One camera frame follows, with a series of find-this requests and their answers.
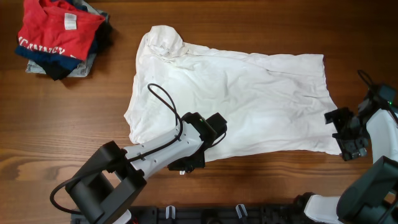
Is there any white rail clip right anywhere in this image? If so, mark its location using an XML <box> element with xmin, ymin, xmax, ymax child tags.
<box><xmin>235</xmin><ymin>204</ymin><xmax>248</xmax><ymax>219</ymax></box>

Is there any white t-shirt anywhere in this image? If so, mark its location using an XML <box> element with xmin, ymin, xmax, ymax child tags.
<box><xmin>124</xmin><ymin>26</ymin><xmax>340</xmax><ymax>161</ymax></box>

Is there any black folded garment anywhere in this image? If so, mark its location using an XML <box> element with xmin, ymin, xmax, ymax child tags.
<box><xmin>25</xmin><ymin>21</ymin><xmax>113</xmax><ymax>80</ymax></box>

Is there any white rail clip left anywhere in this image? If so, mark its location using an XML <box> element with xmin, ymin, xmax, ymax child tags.
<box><xmin>165</xmin><ymin>205</ymin><xmax>176</xmax><ymax>220</ymax></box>

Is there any white rail clip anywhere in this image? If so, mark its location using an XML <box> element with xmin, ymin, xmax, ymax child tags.
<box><xmin>235</xmin><ymin>204</ymin><xmax>248</xmax><ymax>219</ymax></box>
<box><xmin>165</xmin><ymin>205</ymin><xmax>176</xmax><ymax>220</ymax></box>

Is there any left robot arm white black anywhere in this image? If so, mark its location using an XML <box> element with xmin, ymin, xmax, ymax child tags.
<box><xmin>66</xmin><ymin>113</ymin><xmax>227</xmax><ymax>223</ymax></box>

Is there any navy blue folded garment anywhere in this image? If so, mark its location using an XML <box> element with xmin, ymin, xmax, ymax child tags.
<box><xmin>14</xmin><ymin>0</ymin><xmax>100</xmax><ymax>71</ymax></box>

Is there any red folded t-shirt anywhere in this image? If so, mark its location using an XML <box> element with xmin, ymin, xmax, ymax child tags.
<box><xmin>17</xmin><ymin>0</ymin><xmax>106</xmax><ymax>62</ymax></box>

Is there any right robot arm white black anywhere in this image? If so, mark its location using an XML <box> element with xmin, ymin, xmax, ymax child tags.
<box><xmin>294</xmin><ymin>85</ymin><xmax>397</xmax><ymax>223</ymax></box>

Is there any grey printed folded garment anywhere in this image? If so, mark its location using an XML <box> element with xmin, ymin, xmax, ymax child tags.
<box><xmin>25</xmin><ymin>1</ymin><xmax>110</xmax><ymax>78</ymax></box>

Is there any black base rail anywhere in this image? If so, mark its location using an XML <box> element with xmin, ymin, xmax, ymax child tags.
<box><xmin>70</xmin><ymin>203</ymin><xmax>312</xmax><ymax>224</ymax></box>

